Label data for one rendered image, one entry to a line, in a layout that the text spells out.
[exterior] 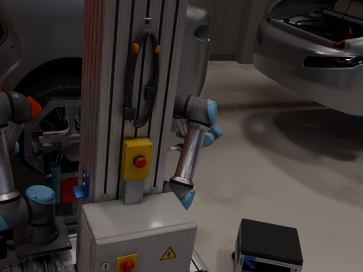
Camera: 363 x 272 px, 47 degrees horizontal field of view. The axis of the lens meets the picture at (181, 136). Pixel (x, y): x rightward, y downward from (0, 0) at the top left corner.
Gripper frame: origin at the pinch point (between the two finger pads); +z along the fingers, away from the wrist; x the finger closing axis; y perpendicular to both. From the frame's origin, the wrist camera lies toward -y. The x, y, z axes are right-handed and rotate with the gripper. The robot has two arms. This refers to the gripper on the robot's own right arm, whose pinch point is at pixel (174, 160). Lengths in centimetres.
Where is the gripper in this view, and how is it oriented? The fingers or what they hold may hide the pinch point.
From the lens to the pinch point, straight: 256.6
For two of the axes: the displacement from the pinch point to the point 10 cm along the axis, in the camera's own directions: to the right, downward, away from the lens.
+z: -7.7, 5.3, 3.5
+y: -2.7, 2.2, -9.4
